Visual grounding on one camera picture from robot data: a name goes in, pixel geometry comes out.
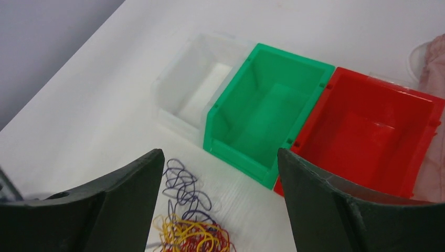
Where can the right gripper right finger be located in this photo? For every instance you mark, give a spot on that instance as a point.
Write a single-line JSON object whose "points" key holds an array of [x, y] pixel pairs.
{"points": [[330, 213]]}

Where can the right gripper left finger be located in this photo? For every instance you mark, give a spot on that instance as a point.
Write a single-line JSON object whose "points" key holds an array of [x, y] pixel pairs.
{"points": [[111, 213]]}

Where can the green plastic bin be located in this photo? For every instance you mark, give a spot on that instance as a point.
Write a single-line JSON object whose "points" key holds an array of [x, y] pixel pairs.
{"points": [[262, 109]]}

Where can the pink cloth shorts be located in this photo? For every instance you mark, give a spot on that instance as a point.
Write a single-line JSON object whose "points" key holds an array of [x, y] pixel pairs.
{"points": [[426, 66]]}

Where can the red plastic bin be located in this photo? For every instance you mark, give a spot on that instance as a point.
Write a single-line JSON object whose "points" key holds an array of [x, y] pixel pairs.
{"points": [[369, 131]]}

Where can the clear plastic bin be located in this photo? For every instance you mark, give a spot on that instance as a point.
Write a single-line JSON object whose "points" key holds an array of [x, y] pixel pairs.
{"points": [[191, 83]]}

